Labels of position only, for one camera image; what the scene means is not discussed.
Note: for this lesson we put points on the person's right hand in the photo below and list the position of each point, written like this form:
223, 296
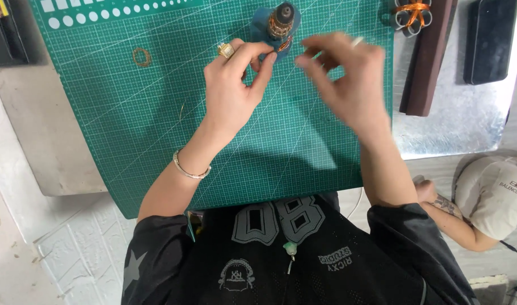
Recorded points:
354, 93

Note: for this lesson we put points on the person's left hand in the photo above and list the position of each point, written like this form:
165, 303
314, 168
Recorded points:
229, 97

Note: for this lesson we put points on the person's right fingers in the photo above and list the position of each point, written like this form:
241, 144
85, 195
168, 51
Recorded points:
330, 55

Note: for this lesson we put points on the blue insulating paper sheet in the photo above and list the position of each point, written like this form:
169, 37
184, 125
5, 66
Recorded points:
262, 31

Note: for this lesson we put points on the motor armature with copper winding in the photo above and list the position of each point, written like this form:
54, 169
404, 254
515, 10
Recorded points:
280, 21

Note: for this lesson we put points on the long dark brown box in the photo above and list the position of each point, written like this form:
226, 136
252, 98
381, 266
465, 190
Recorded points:
426, 63

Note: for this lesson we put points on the shiny metal sheet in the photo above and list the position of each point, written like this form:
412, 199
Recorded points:
449, 123

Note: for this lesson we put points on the black rectangular case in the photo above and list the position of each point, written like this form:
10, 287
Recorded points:
489, 40

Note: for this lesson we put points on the green cutting mat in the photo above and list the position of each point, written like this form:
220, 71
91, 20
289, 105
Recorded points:
156, 127

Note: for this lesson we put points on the person's black mesh jersey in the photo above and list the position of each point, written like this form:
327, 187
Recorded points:
284, 262

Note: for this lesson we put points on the black tray with tools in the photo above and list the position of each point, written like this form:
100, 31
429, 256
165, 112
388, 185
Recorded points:
6, 34

